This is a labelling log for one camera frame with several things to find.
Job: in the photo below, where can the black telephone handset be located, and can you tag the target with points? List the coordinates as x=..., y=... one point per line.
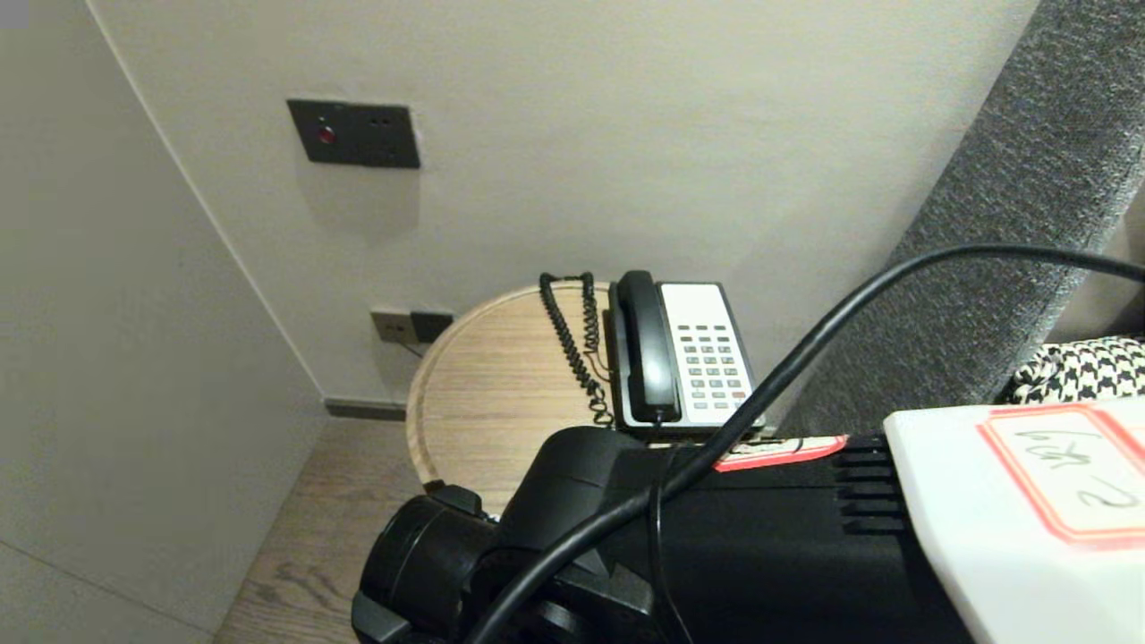
x=644, y=358

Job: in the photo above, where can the round wooden bedside table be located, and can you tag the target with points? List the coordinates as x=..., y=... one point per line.
x=483, y=394

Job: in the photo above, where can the white black desk telephone base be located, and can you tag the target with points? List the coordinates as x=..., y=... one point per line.
x=707, y=340

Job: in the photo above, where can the dark grey power socket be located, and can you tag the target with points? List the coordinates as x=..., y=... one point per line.
x=431, y=326

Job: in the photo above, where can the small red bordered label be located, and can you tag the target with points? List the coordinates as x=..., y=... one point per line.
x=778, y=452

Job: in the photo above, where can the grey fabric headboard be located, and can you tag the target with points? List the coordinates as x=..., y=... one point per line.
x=1002, y=179

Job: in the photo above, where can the black white houndstooth pillow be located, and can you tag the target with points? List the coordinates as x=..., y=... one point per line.
x=1082, y=371

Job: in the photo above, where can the large red bordered handwritten label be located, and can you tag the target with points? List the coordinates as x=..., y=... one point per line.
x=1073, y=474

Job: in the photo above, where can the beige bed pillow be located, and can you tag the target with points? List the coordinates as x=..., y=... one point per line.
x=1114, y=295

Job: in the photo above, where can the wall power socket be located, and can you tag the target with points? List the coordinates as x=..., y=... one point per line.
x=390, y=327

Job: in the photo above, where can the grey wall baseboard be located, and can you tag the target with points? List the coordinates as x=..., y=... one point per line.
x=367, y=410

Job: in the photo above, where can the dark wall switch panel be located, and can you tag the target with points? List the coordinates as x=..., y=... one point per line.
x=358, y=134

